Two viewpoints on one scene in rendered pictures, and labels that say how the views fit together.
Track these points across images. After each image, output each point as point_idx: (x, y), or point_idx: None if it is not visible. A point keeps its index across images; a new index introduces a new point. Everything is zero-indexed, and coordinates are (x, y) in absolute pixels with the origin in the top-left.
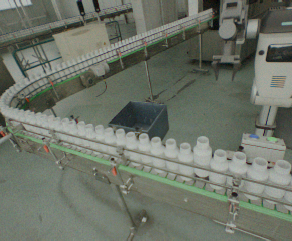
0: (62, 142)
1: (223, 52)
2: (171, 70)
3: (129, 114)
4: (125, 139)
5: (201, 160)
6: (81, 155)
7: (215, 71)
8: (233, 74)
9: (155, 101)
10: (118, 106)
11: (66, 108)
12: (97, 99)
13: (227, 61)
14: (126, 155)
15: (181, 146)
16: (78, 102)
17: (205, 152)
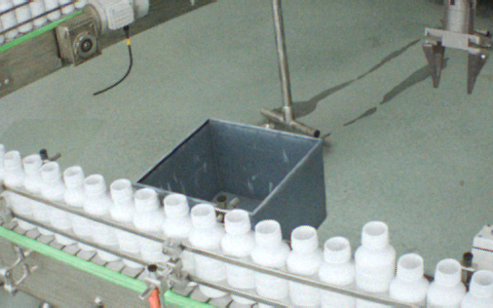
0: (16, 222)
1: (447, 23)
2: (367, 16)
3: (203, 160)
4: (187, 222)
5: (368, 278)
6: (64, 259)
7: (432, 64)
8: (469, 78)
9: (298, 122)
10: (162, 133)
11: None
12: (91, 99)
13: (456, 46)
14: (188, 269)
15: (327, 245)
16: (26, 106)
17: (378, 258)
